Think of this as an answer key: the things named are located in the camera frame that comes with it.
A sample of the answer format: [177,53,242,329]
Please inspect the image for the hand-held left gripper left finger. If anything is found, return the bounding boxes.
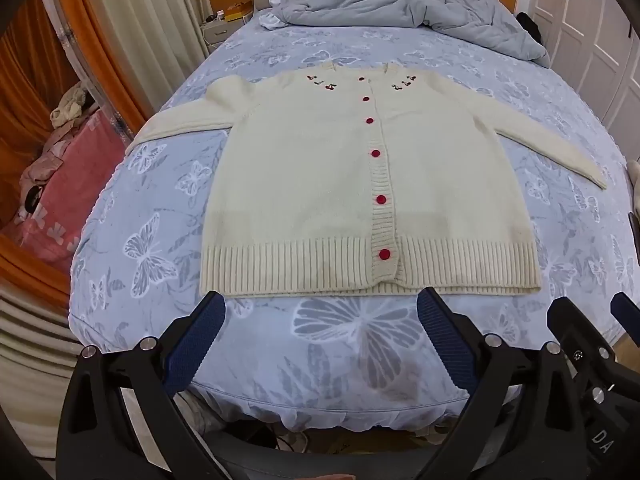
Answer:
[55,290,227,480]

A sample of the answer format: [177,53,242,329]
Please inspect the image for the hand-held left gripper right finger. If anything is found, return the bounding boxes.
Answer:
[416,286,590,480]

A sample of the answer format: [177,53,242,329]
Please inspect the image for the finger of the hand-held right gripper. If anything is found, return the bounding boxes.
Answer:
[610,291,640,347]
[546,296,617,362]

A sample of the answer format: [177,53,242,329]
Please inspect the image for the cream knit cardigan red buttons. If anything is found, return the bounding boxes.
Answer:
[131,60,609,297]

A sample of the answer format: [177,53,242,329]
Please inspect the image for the butterfly print bed sheet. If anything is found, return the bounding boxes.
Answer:
[67,24,634,434]

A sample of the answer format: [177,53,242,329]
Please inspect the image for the cream ribbed curtain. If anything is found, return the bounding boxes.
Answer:
[0,280,88,463]

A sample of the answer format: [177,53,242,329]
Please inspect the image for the pink blanket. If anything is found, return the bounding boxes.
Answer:
[0,109,129,272]

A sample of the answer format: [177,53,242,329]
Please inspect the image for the beige plush toy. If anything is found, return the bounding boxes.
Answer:
[50,82,99,129]

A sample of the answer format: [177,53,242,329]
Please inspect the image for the white wardrobe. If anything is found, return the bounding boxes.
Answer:
[515,0,640,162]

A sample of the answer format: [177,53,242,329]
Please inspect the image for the dark cloth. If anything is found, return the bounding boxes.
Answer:
[517,12,547,47]

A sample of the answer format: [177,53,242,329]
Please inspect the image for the orange curtain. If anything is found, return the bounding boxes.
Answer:
[0,0,153,311]

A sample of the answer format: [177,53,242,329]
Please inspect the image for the white nightstand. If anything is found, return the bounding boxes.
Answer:
[202,10,251,57]

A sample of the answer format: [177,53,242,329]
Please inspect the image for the white curtain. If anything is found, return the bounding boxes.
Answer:
[84,0,212,117]

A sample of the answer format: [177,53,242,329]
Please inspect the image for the small white cloth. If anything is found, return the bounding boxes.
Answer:
[258,10,289,31]

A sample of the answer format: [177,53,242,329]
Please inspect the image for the grey duvet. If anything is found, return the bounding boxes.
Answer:
[269,0,552,69]

